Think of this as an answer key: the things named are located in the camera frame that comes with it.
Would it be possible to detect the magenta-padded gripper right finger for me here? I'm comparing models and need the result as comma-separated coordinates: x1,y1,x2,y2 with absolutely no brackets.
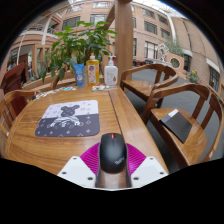
125,142,169,189

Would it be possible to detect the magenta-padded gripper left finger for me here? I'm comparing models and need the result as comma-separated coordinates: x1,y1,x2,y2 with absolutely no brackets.
57,142,101,189

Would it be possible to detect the black computer mouse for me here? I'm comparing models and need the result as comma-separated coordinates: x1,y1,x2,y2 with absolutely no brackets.
98,132,128,174

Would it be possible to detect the grey bear-print mouse pad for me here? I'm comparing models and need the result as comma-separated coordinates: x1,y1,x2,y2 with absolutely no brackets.
34,99,101,138

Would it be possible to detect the wooden armchair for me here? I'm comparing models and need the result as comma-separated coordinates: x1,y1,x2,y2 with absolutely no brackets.
0,89,36,149
119,63,180,108
141,83,224,170
49,71,78,91

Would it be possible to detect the black notebook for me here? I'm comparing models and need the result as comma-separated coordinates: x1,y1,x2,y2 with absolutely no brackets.
159,108,193,144

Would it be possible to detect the small white packet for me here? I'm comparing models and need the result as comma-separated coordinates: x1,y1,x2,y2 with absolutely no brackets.
91,85,118,92

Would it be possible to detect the blue squeeze tube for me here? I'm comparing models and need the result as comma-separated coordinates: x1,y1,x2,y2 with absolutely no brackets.
73,63,86,89

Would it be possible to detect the yellow liquid bottle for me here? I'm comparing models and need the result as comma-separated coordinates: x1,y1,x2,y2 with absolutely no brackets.
85,53,100,88

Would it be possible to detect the white pump bottle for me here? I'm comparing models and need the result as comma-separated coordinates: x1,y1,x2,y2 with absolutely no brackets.
103,55,119,87

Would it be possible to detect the dark red wooden lectern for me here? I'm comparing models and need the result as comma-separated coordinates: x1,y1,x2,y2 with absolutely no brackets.
0,62,30,116

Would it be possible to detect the potted green plant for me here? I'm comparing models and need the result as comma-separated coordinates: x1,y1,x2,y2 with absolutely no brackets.
41,20,118,85

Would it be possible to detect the wooden pillar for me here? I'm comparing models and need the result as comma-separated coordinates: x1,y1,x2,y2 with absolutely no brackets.
114,0,135,85

